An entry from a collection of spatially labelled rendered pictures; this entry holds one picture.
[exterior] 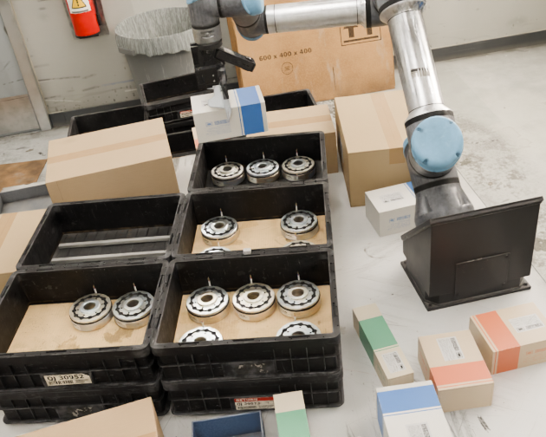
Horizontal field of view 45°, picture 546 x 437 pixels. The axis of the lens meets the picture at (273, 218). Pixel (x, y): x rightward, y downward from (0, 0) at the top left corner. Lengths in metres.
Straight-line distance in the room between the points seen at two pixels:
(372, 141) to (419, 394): 0.90
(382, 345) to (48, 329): 0.80
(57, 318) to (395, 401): 0.84
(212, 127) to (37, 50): 2.88
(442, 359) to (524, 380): 0.20
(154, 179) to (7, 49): 2.59
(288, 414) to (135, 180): 1.06
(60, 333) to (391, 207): 0.97
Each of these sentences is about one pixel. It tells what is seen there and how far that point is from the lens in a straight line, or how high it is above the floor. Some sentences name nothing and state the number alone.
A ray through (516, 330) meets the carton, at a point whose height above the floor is 0.77.
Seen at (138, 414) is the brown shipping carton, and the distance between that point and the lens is 1.40.
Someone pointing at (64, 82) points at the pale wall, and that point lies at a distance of 4.67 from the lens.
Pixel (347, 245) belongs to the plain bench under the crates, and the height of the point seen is 0.70.
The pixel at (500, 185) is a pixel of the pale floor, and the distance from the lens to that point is 3.55.
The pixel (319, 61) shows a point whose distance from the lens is 4.43.
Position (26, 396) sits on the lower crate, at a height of 0.80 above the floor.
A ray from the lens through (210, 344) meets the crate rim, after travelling 1.39.
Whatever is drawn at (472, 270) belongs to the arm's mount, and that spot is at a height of 0.80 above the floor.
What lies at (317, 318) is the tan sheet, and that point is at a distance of 1.55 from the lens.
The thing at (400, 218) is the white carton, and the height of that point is 0.75.
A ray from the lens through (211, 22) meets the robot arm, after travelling 1.77.
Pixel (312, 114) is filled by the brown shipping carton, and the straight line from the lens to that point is 2.36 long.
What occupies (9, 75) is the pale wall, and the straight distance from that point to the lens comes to 4.68.
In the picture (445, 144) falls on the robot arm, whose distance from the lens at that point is 1.55.
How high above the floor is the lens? 1.90
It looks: 35 degrees down
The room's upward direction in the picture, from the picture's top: 8 degrees counter-clockwise
